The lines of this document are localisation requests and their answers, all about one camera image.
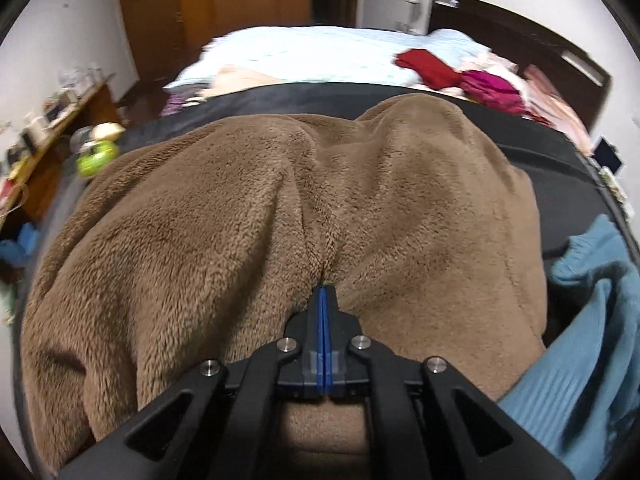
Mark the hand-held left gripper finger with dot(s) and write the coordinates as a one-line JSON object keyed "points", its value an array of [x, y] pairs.
{"points": [[328, 325], [320, 325]]}

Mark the brown fleece garment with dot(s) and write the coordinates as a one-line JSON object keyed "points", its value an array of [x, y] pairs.
{"points": [[200, 235]]}

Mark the teal knit sweater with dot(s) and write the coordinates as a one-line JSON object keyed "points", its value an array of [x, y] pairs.
{"points": [[575, 360]]}

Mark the beige folded blanket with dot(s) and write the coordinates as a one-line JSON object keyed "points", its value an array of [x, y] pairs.
{"points": [[240, 80]]}

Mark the purple bedsheet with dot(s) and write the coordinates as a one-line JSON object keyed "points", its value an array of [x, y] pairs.
{"points": [[180, 102]]}

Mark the light blue quilt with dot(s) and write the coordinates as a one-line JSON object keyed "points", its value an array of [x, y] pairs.
{"points": [[300, 55]]}

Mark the black satin sheet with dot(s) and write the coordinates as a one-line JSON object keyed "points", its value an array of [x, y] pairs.
{"points": [[550, 160]]}

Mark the red garment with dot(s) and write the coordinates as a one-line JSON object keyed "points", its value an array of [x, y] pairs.
{"points": [[430, 67]]}

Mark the green toy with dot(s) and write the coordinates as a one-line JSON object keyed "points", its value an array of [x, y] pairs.
{"points": [[95, 157]]}

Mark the magenta garment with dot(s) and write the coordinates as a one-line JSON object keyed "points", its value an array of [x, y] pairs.
{"points": [[492, 90]]}

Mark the white floral sheet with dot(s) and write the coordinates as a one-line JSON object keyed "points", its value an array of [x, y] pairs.
{"points": [[492, 62]]}

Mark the blue cloth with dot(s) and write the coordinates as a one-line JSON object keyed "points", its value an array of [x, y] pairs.
{"points": [[17, 245]]}

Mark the pink striped pillow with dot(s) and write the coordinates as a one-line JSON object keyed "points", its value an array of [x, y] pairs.
{"points": [[555, 105]]}

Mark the wooden sideboard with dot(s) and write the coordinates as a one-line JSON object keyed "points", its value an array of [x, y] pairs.
{"points": [[50, 160]]}

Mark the white tablet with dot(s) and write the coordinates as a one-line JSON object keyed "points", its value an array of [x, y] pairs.
{"points": [[607, 155]]}

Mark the bedside lamp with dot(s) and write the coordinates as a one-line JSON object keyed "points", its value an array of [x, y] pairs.
{"points": [[412, 2]]}

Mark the wooden wardrobe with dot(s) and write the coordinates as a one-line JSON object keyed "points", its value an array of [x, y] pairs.
{"points": [[200, 5]]}

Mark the dark wooden headboard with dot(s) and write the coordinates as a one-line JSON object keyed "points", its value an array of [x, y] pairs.
{"points": [[525, 35]]}

